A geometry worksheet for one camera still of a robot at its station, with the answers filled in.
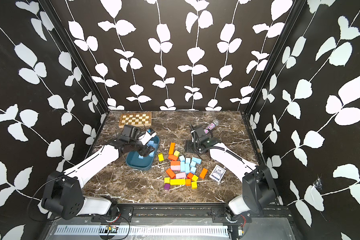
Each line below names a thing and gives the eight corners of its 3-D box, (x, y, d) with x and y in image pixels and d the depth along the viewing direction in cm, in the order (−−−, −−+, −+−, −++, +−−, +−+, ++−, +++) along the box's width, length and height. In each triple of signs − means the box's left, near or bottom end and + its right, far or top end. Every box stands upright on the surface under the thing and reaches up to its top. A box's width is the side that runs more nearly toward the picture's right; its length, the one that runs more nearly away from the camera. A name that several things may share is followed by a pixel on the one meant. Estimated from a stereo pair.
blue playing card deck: (208, 176, 89) (209, 175, 87) (215, 165, 94) (216, 164, 92) (219, 183, 86) (220, 182, 85) (226, 172, 91) (227, 170, 89)
